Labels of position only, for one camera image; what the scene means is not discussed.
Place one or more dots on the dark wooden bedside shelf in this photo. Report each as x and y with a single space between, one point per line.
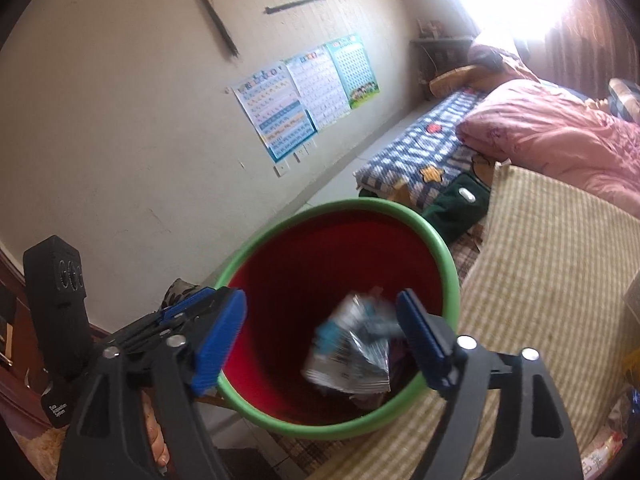
440 55

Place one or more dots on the brown patterned curtain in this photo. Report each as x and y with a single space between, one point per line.
590 35

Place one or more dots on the tan fluffy rug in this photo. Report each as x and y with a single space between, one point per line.
35 447

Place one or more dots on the pink floral quilt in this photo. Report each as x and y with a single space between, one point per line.
550 135

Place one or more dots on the person's left hand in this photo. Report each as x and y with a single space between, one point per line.
156 440

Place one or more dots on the dark green cloth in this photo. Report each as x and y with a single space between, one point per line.
455 210

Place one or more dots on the pink white wrapper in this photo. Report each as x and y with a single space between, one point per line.
607 452

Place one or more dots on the blue bordered wall poster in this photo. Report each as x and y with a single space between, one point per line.
275 110

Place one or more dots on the blue white printed pillow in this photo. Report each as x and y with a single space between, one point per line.
625 97

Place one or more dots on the blue checked bed sheet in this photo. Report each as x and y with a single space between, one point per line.
425 155

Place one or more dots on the red bin with green rim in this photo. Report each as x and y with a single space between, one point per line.
300 270

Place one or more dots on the pink pillow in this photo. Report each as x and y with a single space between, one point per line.
500 60

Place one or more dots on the white wall socket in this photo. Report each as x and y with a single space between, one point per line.
282 167
311 145
300 154

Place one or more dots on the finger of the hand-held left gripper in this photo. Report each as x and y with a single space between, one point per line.
145 332
182 305

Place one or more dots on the green bordered wall poster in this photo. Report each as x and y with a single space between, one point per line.
350 70

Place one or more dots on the small decorative boxes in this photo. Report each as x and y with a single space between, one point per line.
430 27

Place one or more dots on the white chart wall poster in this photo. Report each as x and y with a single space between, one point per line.
317 90

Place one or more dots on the yellow brown pillow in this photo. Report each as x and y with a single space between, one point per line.
455 80

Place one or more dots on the floral cushion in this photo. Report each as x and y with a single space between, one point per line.
177 292

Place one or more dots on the silver wrapper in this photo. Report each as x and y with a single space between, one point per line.
350 355

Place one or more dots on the beige striped woven mat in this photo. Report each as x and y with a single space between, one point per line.
540 260

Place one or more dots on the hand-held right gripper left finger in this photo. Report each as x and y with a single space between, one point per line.
220 345

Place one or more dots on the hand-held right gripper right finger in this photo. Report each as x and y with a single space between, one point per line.
420 345

